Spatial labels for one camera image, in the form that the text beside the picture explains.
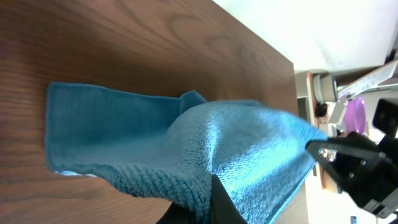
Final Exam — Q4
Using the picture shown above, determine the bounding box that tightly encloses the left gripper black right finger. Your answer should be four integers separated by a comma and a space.
306, 98, 397, 218

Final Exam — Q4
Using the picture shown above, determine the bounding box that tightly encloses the purple plastic bowl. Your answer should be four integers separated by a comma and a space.
343, 97, 366, 134

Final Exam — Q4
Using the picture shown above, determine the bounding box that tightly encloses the white shelf furniture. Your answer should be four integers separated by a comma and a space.
295, 60, 397, 128

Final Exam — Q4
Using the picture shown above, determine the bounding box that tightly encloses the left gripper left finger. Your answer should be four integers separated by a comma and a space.
157, 175, 246, 224

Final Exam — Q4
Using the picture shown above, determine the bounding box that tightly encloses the blue microfiber cloth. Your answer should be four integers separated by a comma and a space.
44, 83, 326, 223

